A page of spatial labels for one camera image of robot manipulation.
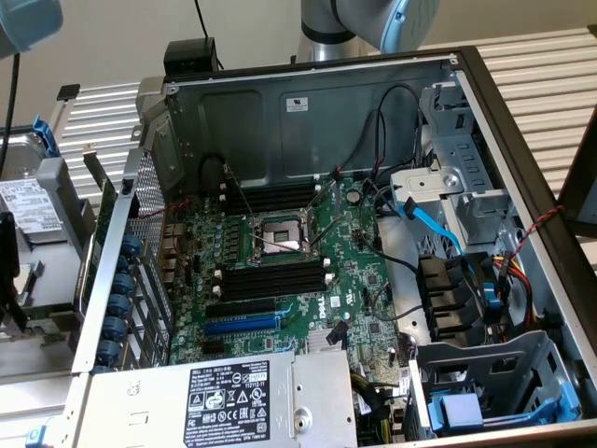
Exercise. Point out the thin metal locking lever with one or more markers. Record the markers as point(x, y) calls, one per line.
point(247, 217)
point(240, 193)

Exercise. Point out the blue card retention clip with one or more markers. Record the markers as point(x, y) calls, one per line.
point(122, 265)
point(132, 246)
point(123, 284)
point(109, 352)
point(114, 328)
point(119, 305)

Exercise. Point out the silver hard disk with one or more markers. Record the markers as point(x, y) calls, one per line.
point(28, 205)

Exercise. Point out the short black expansion slot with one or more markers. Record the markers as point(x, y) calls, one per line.
point(213, 346)

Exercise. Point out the blue case latch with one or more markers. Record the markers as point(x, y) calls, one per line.
point(36, 435)

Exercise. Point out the black plastic fan shroud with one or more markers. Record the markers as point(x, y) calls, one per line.
point(438, 289)

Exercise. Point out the blue expansion slot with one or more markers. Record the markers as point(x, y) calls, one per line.
point(240, 324)

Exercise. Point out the metal disk bay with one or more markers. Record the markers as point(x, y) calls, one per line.
point(434, 179)

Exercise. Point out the green motherboard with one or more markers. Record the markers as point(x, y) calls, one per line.
point(368, 280)

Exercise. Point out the silver chipset heatsink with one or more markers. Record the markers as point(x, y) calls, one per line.
point(317, 343)

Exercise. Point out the blue disk rail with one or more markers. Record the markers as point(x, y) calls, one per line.
point(44, 135)

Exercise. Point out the grey parts rack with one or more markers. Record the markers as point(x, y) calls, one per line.
point(56, 280)

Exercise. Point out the black table end cap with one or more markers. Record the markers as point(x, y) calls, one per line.
point(67, 92)

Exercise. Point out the silver power supply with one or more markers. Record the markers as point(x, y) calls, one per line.
point(154, 396)

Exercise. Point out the blue plastic clip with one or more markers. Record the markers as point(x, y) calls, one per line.
point(490, 294)

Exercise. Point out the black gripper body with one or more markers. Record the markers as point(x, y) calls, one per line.
point(9, 261)

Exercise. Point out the blue disk caddy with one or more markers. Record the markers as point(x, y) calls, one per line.
point(459, 410)

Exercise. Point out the CPU socket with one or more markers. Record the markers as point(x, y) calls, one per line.
point(280, 235)

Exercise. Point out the open metal PC case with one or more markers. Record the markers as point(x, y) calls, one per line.
point(233, 130)

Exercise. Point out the black box device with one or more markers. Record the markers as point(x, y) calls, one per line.
point(189, 58)

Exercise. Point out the RAM slot with white latches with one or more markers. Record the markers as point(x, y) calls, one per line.
point(270, 199)
point(270, 187)
point(273, 274)
point(273, 289)

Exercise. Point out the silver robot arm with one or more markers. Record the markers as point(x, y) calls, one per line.
point(322, 32)

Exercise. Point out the long black expansion slot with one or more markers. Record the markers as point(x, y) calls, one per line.
point(240, 308)

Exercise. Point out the disk bay with blue caddy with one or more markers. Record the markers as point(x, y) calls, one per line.
point(490, 354)

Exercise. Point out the green graphics card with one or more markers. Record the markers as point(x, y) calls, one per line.
point(106, 205)

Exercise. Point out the round coin battery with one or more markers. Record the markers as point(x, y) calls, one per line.
point(355, 197)

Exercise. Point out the dark panel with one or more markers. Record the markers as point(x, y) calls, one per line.
point(583, 186)

